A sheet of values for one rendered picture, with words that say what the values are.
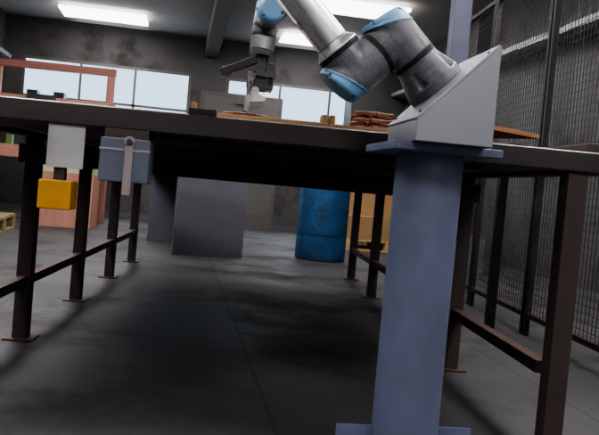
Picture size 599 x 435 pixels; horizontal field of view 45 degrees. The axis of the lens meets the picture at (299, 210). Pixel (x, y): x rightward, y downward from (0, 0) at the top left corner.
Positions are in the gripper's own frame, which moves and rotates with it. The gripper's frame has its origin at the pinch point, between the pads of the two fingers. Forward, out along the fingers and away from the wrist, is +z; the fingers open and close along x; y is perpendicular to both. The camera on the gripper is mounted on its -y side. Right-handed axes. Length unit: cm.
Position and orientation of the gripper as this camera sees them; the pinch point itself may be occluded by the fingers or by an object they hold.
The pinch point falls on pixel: (244, 115)
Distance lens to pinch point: 225.4
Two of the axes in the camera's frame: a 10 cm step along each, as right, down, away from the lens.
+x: -0.9, -0.4, 10.0
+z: -1.6, 9.9, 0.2
